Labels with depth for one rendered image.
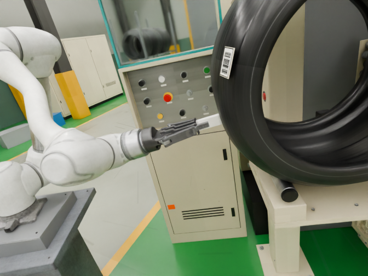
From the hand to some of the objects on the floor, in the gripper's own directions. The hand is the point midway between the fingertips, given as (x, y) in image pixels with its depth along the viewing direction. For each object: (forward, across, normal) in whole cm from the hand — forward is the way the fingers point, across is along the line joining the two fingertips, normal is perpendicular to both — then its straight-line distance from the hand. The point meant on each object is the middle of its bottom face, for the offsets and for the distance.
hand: (208, 122), depth 63 cm
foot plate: (+15, +33, +114) cm, 120 cm away
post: (+15, +33, +114) cm, 120 cm away
